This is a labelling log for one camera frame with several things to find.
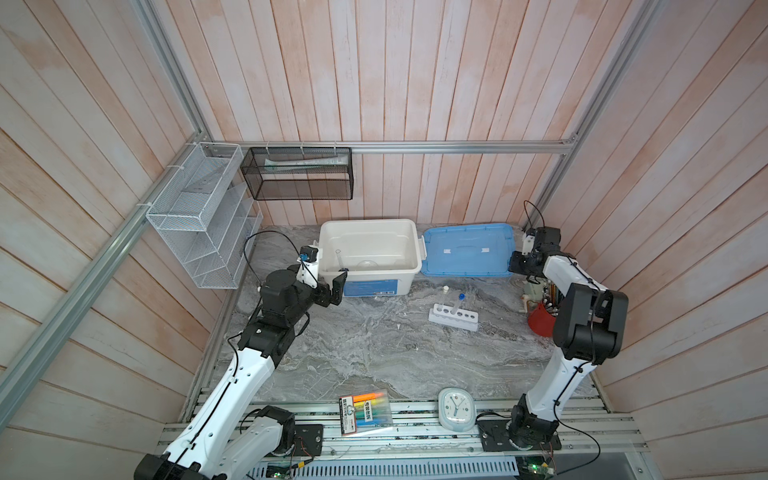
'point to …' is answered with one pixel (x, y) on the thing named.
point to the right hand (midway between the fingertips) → (516, 260)
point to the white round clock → (457, 409)
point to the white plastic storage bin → (382, 257)
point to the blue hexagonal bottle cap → (343, 269)
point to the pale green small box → (533, 291)
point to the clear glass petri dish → (367, 265)
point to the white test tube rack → (461, 319)
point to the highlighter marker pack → (364, 412)
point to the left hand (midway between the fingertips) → (330, 274)
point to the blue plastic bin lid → (472, 250)
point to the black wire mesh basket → (299, 173)
